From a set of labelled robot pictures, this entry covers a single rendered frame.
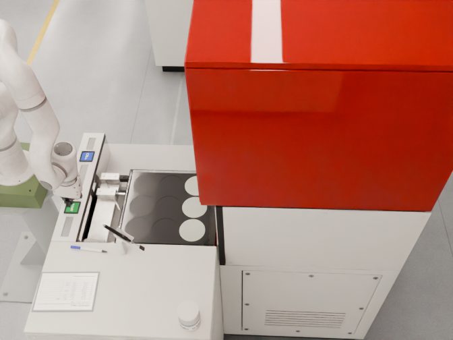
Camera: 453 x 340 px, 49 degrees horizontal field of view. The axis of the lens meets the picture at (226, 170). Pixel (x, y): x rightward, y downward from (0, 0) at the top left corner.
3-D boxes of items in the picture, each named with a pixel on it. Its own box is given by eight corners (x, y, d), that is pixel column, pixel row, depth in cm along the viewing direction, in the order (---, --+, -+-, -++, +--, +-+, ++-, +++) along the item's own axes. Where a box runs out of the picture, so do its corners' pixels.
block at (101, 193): (117, 192, 210) (116, 187, 208) (116, 199, 208) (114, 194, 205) (98, 191, 210) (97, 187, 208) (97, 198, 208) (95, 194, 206)
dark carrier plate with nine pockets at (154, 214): (213, 175, 213) (213, 173, 212) (207, 245, 192) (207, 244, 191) (133, 173, 214) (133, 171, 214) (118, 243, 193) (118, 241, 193)
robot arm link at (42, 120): (19, 125, 146) (60, 195, 167) (51, 92, 156) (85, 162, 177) (-4, 122, 149) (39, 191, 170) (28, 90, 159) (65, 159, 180)
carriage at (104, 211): (122, 179, 218) (121, 175, 215) (106, 254, 195) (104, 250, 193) (104, 179, 218) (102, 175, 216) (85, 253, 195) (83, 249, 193)
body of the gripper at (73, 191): (82, 170, 182) (83, 187, 191) (54, 165, 181) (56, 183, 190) (77, 186, 178) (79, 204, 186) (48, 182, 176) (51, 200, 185)
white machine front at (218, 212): (233, 115, 245) (232, 48, 213) (224, 265, 194) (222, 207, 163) (226, 115, 245) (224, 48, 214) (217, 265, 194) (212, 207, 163)
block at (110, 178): (121, 177, 215) (119, 173, 212) (119, 183, 213) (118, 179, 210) (102, 177, 215) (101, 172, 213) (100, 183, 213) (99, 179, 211)
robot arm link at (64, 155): (68, 187, 174) (82, 168, 180) (65, 164, 164) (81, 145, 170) (46, 177, 175) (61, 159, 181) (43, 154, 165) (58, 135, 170)
